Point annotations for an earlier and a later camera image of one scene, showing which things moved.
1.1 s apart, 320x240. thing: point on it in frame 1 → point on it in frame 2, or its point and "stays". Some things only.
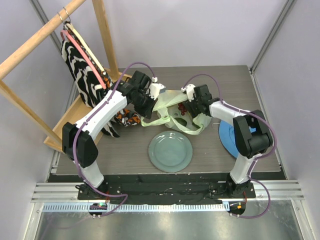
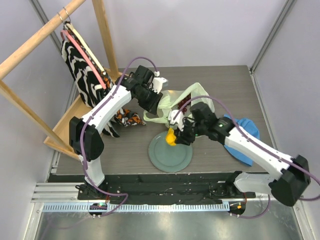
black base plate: [166, 189] stays
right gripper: [191, 107] → [184, 135]
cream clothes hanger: [69, 25] stays
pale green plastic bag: [172, 116] stays
